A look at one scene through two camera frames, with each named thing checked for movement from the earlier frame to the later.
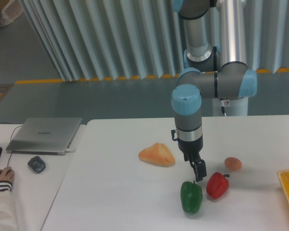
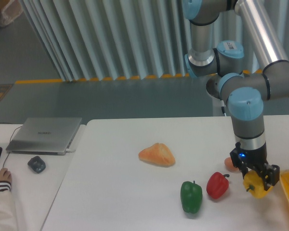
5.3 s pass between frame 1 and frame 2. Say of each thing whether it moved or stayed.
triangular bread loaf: stayed
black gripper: moved
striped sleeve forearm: stayed
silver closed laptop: stayed
